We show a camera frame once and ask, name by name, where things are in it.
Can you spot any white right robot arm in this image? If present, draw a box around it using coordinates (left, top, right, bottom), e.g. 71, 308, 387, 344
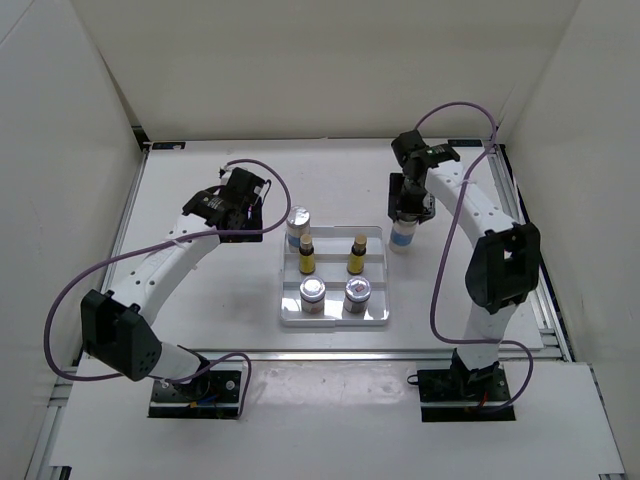
388, 130, 541, 400

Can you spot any silver-lid spice jar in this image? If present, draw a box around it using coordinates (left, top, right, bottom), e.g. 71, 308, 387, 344
299, 276, 326, 314

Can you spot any yellow-label small bottle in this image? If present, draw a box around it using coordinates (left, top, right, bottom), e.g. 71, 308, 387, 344
347, 234, 367, 275
298, 234, 316, 275

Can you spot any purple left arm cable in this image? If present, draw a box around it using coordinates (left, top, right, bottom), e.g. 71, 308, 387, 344
43, 157, 294, 420

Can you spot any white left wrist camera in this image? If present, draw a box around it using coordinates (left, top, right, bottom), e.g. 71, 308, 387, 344
218, 167, 232, 179

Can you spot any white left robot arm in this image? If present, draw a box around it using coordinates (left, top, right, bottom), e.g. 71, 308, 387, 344
80, 167, 267, 400

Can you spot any blue-label salt shaker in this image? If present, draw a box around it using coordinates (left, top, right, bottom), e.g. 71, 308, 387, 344
388, 219, 418, 254
286, 205, 311, 251

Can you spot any aluminium table frame rail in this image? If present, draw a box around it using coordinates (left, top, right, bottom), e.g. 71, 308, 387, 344
79, 349, 531, 363

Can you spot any red-logo-lid spice jar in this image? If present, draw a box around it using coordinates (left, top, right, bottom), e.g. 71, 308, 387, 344
343, 276, 372, 314

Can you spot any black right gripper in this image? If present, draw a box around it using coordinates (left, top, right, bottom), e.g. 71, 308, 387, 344
388, 173, 436, 224

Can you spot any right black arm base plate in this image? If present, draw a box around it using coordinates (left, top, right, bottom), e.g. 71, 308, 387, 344
407, 368, 516, 423

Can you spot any white divided plastic tray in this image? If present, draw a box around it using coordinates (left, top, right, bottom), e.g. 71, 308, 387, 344
280, 226, 390, 329

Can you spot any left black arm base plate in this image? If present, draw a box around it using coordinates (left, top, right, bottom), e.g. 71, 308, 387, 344
147, 362, 245, 420

